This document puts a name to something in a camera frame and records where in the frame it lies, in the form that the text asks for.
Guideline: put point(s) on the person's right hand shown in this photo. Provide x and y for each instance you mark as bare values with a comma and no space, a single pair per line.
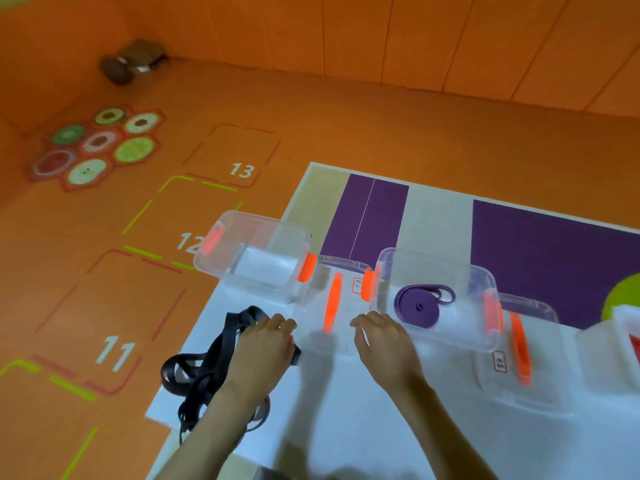
387,349

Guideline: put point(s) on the person's left hand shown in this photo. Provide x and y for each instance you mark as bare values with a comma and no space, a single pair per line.
260,354

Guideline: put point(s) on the black resistance band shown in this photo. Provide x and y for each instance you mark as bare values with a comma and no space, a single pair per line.
205,377

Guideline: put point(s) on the person's left forearm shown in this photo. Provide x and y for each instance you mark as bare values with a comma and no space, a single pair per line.
215,434

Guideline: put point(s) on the dark grey bag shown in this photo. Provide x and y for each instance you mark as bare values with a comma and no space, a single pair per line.
131,62

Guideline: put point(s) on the white plastic box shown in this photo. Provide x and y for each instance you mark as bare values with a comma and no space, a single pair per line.
617,344

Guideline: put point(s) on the person's right thumb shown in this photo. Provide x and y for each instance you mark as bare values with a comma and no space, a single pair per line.
359,340

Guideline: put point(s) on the empty clear box orange latches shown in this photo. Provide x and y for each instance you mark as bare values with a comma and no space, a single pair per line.
255,257

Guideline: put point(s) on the person's right forearm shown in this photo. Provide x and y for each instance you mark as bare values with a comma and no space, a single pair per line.
440,434

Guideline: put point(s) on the person's left fingers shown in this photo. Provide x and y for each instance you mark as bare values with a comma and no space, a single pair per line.
280,323

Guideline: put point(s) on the white sheet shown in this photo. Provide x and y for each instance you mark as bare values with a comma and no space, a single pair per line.
345,419

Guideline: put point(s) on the purple resistance band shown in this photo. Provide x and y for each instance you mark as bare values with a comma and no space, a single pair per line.
422,303

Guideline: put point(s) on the purple and beige mat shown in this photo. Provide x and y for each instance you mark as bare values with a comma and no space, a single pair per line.
545,244

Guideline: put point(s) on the hexagon fruit floor sticker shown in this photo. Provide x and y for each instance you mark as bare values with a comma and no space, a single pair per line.
97,147

